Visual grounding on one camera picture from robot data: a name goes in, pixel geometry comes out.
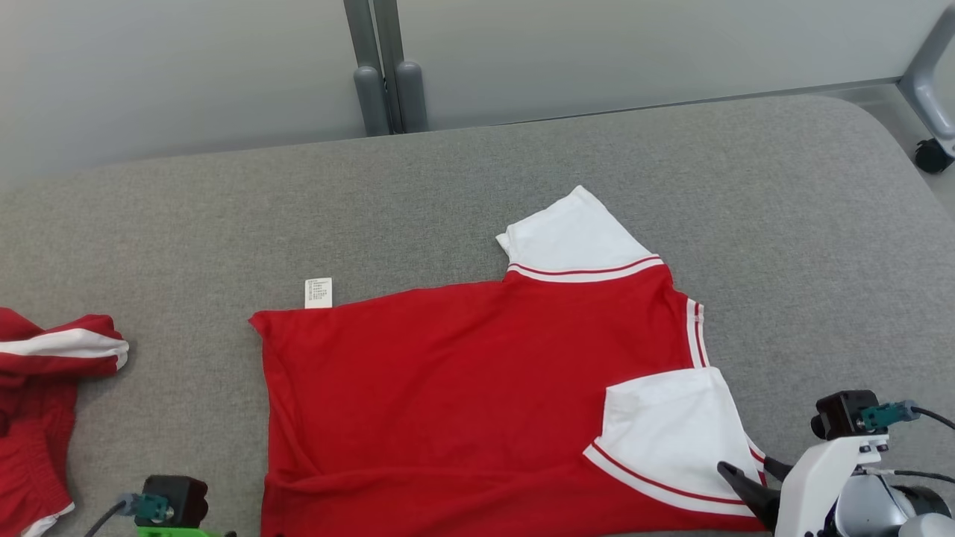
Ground grey partition leg with caster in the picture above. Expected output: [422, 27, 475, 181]
[897, 6, 955, 176]

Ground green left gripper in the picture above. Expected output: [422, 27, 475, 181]
[137, 526, 238, 537]

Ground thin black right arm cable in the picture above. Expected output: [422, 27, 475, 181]
[858, 465, 955, 485]

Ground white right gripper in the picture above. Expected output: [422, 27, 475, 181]
[718, 436, 889, 537]

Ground left camera cable teal connector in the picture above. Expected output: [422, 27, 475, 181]
[82, 492, 175, 537]

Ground camera cable teal connector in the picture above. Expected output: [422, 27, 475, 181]
[82, 492, 175, 537]
[859, 400, 955, 432]

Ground red white-trimmed shorts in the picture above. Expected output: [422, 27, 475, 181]
[0, 307, 130, 537]

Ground right camera cable teal connector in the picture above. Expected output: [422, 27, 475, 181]
[859, 400, 955, 432]

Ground red white basketball jersey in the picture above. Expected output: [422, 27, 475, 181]
[248, 185, 769, 537]

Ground grey partition post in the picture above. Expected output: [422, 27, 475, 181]
[343, 0, 430, 138]

